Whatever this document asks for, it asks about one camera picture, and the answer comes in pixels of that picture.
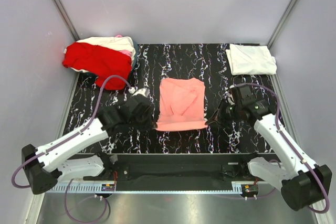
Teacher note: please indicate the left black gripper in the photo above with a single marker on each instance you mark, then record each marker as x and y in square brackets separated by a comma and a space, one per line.
[150, 122]

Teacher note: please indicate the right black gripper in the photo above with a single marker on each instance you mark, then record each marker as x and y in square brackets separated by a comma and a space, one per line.
[216, 118]

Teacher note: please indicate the salmon pink t-shirt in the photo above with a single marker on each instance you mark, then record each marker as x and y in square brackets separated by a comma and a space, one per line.
[181, 105]

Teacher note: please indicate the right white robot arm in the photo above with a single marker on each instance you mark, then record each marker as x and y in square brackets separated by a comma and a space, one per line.
[288, 155]

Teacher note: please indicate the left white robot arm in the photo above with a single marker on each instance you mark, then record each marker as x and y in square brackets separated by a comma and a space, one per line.
[47, 165]

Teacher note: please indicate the black marble pattern mat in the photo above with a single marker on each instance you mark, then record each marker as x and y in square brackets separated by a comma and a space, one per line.
[205, 62]

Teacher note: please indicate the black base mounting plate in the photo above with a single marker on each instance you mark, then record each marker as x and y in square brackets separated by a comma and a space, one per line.
[176, 172]

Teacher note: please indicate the red t-shirt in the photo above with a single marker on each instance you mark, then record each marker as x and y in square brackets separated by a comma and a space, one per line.
[101, 61]

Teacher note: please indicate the folded white t-shirt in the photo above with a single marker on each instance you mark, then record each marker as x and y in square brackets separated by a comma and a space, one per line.
[250, 60]

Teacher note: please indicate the cream white t-shirt in pile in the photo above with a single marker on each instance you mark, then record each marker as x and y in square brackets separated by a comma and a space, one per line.
[123, 43]

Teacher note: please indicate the right small circuit board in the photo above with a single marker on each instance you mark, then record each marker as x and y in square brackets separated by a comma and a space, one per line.
[251, 187]

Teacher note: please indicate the small circuit board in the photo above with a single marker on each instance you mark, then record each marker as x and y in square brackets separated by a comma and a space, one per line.
[251, 187]
[108, 187]

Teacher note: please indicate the left small circuit board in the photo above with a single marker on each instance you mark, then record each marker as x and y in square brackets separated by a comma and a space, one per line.
[108, 187]

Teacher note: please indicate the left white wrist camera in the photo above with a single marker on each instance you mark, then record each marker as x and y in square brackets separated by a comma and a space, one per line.
[142, 91]

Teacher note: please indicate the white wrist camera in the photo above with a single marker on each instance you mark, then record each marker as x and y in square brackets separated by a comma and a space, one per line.
[142, 91]
[230, 98]

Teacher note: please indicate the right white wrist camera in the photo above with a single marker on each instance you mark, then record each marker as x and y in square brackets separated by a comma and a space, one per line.
[230, 98]

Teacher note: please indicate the aluminium rail frame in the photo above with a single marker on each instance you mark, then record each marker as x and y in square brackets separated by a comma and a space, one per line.
[80, 186]

